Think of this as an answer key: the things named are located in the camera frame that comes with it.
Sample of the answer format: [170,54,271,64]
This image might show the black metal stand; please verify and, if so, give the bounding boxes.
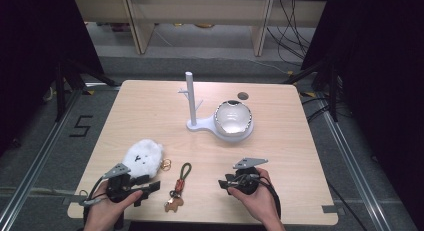
[54,58,122,123]
[283,57,340,123]

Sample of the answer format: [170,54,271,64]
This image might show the bundle of black hanging cables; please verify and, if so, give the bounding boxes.
[266,0,318,67]

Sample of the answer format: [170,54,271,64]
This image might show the person's right hand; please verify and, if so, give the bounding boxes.
[228,167,283,225]

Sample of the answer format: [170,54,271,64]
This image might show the white fluffy plush keychain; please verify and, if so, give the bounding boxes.
[121,138,173,180]

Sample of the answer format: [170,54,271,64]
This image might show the person's left hand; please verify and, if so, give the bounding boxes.
[83,180,145,231]

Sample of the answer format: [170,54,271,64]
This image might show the white branched hanger stand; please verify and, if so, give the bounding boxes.
[178,71,255,144]

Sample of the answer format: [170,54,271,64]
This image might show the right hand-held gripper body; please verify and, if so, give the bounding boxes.
[227,157,269,196]

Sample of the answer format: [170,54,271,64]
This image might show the dark curtain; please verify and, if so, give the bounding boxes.
[301,0,424,222]
[0,0,105,156]

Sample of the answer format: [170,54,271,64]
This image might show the green cord keychain brown charm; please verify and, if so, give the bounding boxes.
[163,162,193,214]

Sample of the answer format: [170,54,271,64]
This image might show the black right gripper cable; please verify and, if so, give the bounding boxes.
[253,175,283,221]

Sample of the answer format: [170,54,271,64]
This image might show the thin black floor cable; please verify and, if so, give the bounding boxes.
[325,180,363,231]

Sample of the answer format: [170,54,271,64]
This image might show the light wooden shelf unit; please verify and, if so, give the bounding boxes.
[73,0,328,57]

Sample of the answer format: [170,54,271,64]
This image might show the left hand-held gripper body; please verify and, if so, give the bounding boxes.
[103,162,148,204]

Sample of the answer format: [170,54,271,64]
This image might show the grey left gripper cord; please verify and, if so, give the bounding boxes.
[78,189,108,207]

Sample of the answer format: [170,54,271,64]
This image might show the silver-rimmed white bowl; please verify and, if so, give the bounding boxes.
[213,99,253,138]

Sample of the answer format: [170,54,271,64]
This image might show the thick black left gripper cable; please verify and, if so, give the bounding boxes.
[82,176,125,231]

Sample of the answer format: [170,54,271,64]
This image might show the aluminium floor rail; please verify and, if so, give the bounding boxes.
[0,89,83,231]
[321,100,392,231]

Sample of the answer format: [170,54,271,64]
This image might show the black floor cables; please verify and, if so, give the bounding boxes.
[301,95,335,124]

